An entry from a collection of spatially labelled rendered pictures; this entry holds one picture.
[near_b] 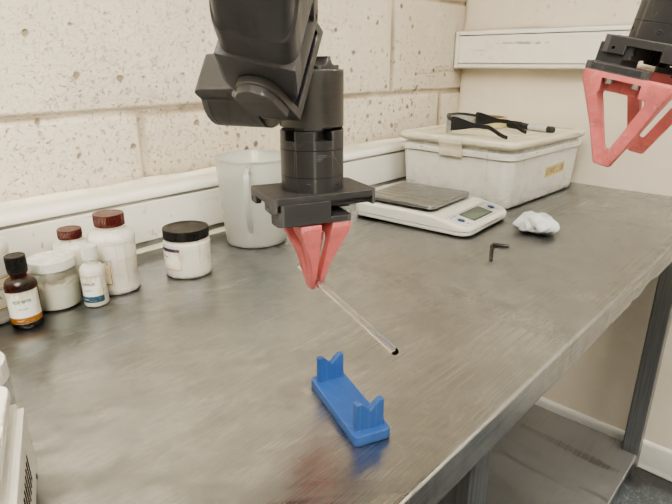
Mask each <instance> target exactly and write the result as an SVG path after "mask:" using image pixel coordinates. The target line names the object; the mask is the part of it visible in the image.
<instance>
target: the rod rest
mask: <svg viewBox="0 0 672 504"><path fill-rule="evenodd" d="M311 386H312V388H313V390H314V391H315V392H316V394H317V395H318V397H319V398H320V399H321V401H322V402H323V404H324V405H325V406H326V408H327V409H328V411H329V412H330V413H331V415H332V416H333V417H334V419H335V420H336V422H337V423H338V424H339V426H340V427H341V429H342V430H343V431H344V433H345V434H346V436H347V437H348V438H349V440H350V441H351V443H352V444H353V445H354V446H355V447H361V446H364V445H367V444H371V443H374V442H377V441H380V440H383V439H387V438H388V437H389V436H390V427H389V425H388V424H387V423H386V422H385V420H384V419H383V413H384V398H383V397H382V396H381V395H380V396H376V397H375V398H374V400H373V401H372V402H371V403H369V402H368V400H367V399H366V398H365V397H364V396H363V395H362V393H361V392H360V391H359V390H358V389H357V388H356V386H355V385H354V384H353V383H352V382H351V380H350V379H349V378H348V377H347V376H346V375H345V373H344V372H343V353H342V352H341V351H340V352H337V353H336V354H335V355H334V356H333V357H332V358H331V360H330V361H328V360H327V359H325V358H324V357H323V356H318V357H317V376H315V377H312V379H311Z"/></svg>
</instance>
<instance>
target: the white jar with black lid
mask: <svg viewBox="0 0 672 504"><path fill-rule="evenodd" d="M162 236H163V239H164V240H163V251H164V258H165V267H166V273H167V275H168V276H170V277H172V278H175V279H194V278H199V277H202V276H205V275H207V274H209V273H210V272H211V270H212V258H211V245H210V237H209V226H208V224H207V223H206V222H203V221H196V220H186V221H177V222H172V223H169V224H166V225H164V226H163V227H162Z"/></svg>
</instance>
